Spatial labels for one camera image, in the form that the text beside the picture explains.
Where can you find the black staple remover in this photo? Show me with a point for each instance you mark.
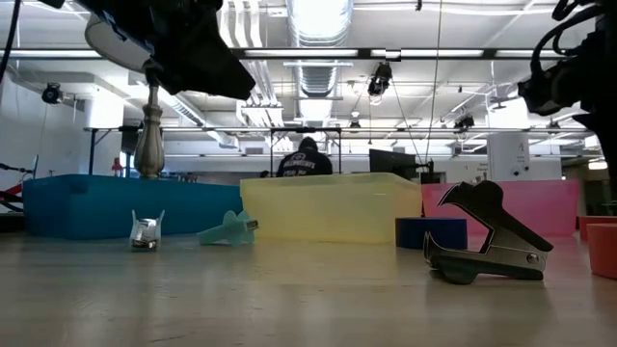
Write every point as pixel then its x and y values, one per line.
pixel 506 246

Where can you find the yellow plastic bin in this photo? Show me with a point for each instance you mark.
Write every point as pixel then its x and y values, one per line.
pixel 332 207

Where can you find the person in black hoodie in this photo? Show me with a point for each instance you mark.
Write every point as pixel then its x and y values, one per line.
pixel 304 161

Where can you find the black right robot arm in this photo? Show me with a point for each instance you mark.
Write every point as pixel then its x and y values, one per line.
pixel 559 91

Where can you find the black hanging ceiling camera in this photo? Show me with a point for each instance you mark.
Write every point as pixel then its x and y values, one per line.
pixel 381 79

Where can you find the pink plastic bin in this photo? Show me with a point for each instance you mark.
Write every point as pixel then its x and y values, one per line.
pixel 530 207

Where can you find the silver lamp base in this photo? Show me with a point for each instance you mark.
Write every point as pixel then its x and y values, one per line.
pixel 149 144

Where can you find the silver ventilation duct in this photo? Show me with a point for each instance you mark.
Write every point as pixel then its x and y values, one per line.
pixel 318 72

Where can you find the blue plastic bin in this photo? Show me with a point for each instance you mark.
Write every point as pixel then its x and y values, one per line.
pixel 96 207

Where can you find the teal staple remover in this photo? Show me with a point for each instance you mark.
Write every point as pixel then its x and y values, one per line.
pixel 229 231

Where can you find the long background table frame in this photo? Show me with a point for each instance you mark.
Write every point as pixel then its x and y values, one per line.
pixel 217 129

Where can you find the blue tape roll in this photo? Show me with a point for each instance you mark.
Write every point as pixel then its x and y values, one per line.
pixel 429 233

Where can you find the black desk monitor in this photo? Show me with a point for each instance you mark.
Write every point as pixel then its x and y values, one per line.
pixel 391 163

